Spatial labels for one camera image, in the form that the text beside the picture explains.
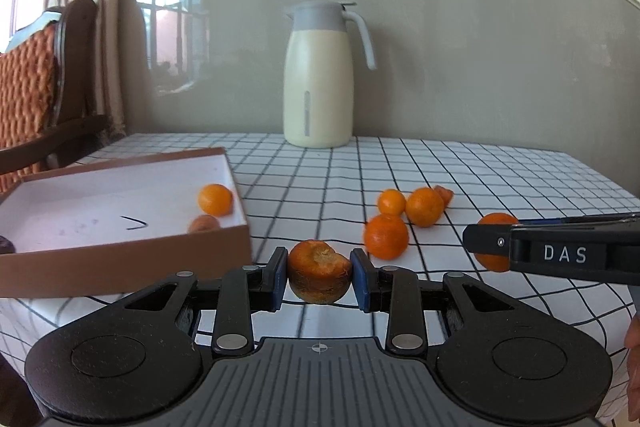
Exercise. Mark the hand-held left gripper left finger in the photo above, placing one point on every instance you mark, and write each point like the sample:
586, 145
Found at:
275, 279

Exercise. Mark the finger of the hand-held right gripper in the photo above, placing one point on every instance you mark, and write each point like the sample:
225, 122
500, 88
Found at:
575, 220
487, 241

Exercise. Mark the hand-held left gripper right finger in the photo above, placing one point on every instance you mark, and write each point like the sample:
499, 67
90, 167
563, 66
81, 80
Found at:
361, 279

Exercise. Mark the damaged peeled mandarin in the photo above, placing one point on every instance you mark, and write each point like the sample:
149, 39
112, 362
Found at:
320, 277

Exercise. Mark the large orange mandarin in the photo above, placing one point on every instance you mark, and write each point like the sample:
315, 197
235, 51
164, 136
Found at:
386, 236

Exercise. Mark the reddish mandarin piece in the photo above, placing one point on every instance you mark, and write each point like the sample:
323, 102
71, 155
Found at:
204, 224
446, 194

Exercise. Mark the small orange mandarin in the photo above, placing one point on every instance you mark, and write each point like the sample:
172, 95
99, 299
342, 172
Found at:
391, 202

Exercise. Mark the brown cardboard box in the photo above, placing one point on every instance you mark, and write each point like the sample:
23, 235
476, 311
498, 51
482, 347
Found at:
100, 202

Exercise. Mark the dark brown round fruit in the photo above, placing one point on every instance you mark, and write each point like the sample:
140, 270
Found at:
5, 245

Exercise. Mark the person's right forearm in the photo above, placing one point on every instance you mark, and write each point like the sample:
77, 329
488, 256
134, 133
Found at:
635, 357

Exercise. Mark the cream thermos jug grey lid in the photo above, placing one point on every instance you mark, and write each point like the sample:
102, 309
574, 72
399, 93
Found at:
317, 82

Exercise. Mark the dark wooden armchair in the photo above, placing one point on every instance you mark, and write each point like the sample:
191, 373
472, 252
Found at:
75, 57

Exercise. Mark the orange woven chair cushion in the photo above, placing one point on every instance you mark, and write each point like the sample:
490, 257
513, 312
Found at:
25, 107

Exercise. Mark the beige patterned curtain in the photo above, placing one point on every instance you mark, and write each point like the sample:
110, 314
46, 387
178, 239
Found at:
107, 7

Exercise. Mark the light blue cloth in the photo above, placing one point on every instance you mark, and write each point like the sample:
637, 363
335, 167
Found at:
25, 38

